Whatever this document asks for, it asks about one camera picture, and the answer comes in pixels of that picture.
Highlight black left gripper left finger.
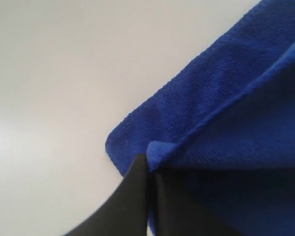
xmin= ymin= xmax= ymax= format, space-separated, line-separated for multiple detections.
xmin=67 ymin=154 xmax=148 ymax=236

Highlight blue microfiber towel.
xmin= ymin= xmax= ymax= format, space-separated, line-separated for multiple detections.
xmin=106 ymin=0 xmax=295 ymax=236

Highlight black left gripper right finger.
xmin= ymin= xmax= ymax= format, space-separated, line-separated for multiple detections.
xmin=152 ymin=170 xmax=238 ymax=236

